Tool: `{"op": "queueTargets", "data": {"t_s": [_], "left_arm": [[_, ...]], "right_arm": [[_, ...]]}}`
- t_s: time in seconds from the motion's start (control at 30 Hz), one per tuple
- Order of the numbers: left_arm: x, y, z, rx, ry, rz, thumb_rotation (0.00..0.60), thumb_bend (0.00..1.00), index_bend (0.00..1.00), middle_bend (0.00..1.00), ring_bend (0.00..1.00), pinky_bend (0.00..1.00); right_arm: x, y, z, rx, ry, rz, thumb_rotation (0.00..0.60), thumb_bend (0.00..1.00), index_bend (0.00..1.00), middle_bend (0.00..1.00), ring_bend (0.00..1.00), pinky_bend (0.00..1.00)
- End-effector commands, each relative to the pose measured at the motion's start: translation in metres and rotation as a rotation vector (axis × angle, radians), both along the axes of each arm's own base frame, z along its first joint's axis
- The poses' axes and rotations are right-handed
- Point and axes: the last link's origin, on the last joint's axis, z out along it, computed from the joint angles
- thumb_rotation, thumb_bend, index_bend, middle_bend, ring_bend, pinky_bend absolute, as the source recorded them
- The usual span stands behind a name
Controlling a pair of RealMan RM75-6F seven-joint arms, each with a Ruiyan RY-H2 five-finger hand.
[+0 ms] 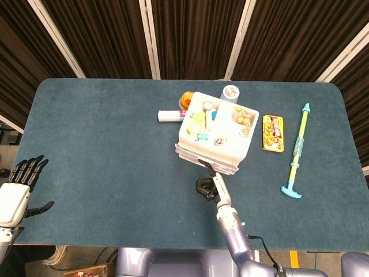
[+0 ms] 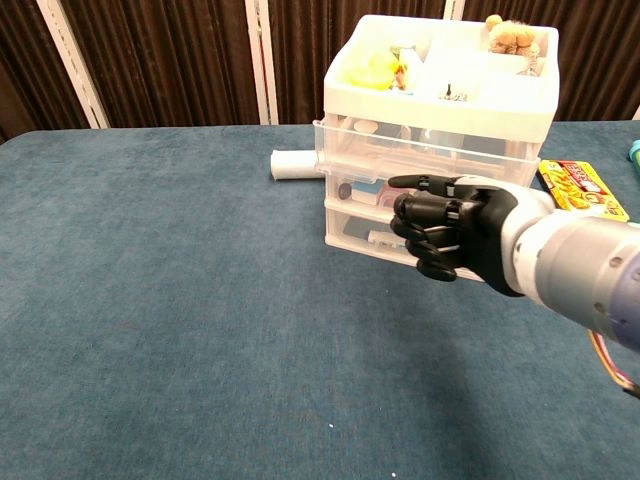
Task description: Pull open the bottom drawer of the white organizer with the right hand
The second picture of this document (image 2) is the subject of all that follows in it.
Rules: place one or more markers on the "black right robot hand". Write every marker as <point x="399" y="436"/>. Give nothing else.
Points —
<point x="475" y="230"/>

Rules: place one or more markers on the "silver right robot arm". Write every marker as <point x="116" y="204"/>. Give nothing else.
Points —
<point x="585" y="270"/>

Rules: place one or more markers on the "yellow snack box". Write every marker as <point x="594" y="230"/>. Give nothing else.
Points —
<point x="580" y="187"/>

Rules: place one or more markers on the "blue white small box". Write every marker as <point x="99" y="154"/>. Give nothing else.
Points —
<point x="367" y="192"/>

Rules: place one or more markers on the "clear plastic drawer organizer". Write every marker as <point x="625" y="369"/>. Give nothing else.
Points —
<point x="450" y="117"/>

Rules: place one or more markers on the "clear drawer with small items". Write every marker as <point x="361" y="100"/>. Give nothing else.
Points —
<point x="335" y="192"/>

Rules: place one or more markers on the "white blue marker pen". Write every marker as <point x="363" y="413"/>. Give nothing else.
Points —
<point x="382" y="236"/>

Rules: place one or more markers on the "pink red small item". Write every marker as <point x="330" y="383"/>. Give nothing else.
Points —
<point x="387" y="197"/>

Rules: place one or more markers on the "small black round cap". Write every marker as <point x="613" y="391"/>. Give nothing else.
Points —
<point x="344" y="191"/>

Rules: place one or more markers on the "black silver binder clips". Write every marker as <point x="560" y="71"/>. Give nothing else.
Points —
<point x="454" y="95"/>

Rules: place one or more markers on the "teal cylindrical object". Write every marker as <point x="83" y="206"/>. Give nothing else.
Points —
<point x="635" y="155"/>

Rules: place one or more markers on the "small silver metal trinket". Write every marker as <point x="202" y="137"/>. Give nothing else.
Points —
<point x="531" y="62"/>

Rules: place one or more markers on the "yellow rubber duck toy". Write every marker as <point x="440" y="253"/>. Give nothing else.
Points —
<point x="370" y="72"/>

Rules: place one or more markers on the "white paper roll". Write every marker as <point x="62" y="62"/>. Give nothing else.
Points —
<point x="295" y="165"/>

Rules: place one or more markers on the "tan teddy bear plush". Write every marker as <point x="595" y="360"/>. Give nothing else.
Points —
<point x="512" y="35"/>

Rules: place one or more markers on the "blue velvet tablecloth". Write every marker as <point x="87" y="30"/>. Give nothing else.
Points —
<point x="200" y="300"/>

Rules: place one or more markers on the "dark brown curtain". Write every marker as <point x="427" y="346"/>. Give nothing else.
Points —
<point x="165" y="60"/>

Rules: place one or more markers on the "narrow white wall post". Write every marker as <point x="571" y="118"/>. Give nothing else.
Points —
<point x="454" y="7"/>

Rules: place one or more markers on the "white slotted wall post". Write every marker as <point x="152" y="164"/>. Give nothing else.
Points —
<point x="262" y="65"/>

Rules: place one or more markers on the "wide white wall post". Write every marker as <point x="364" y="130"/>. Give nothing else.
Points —
<point x="75" y="65"/>

